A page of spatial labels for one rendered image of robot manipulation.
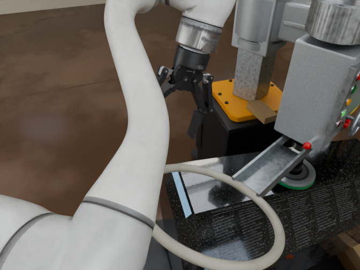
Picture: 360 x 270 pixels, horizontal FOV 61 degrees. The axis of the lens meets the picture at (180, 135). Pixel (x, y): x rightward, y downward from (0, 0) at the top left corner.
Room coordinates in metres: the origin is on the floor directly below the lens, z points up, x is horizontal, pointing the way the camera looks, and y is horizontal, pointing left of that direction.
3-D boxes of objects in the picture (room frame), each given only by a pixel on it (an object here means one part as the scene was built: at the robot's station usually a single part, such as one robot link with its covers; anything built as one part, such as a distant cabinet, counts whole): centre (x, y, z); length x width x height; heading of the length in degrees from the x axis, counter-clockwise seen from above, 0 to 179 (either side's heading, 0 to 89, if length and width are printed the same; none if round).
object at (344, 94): (0.93, -0.59, 1.37); 0.08 x 0.03 x 0.28; 134
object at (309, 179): (1.06, -0.56, 0.87); 0.21 x 0.21 x 0.01
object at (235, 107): (1.91, -0.51, 0.76); 0.49 x 0.49 x 0.05; 17
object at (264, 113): (1.66, -0.54, 0.81); 0.20 x 0.10 x 0.05; 25
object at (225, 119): (1.91, -0.51, 0.37); 0.66 x 0.66 x 0.74; 17
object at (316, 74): (1.12, -0.62, 1.32); 0.36 x 0.22 x 0.45; 134
